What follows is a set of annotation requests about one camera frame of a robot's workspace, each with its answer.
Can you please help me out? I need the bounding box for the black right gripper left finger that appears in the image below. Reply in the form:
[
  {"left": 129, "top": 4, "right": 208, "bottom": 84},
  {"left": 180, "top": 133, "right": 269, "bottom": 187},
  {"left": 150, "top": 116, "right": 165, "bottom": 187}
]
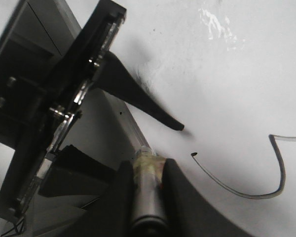
[{"left": 59, "top": 161, "right": 134, "bottom": 237}]

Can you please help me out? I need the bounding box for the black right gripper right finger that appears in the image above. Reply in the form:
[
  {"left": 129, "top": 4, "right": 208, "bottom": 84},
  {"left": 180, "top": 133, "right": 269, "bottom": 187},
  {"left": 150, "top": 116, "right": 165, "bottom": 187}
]
[{"left": 162, "top": 158, "right": 250, "bottom": 237}]

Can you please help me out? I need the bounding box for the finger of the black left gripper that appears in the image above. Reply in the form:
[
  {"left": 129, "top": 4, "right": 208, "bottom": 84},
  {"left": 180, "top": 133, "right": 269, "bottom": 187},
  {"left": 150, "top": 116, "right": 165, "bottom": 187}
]
[{"left": 95, "top": 51, "right": 185, "bottom": 131}]

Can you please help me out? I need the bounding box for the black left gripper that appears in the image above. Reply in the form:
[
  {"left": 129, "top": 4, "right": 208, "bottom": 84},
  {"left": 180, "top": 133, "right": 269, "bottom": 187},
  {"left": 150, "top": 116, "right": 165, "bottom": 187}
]
[{"left": 0, "top": 0, "right": 126, "bottom": 220}]

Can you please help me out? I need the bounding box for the white black whiteboard marker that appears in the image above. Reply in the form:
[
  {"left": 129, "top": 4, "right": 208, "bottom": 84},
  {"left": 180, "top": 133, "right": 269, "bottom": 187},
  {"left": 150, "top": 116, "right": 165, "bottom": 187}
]
[{"left": 130, "top": 146, "right": 168, "bottom": 237}]

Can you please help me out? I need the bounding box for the white whiteboard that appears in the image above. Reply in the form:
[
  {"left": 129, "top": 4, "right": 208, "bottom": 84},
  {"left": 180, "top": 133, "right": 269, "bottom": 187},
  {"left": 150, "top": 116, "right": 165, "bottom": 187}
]
[{"left": 113, "top": 0, "right": 296, "bottom": 237}]

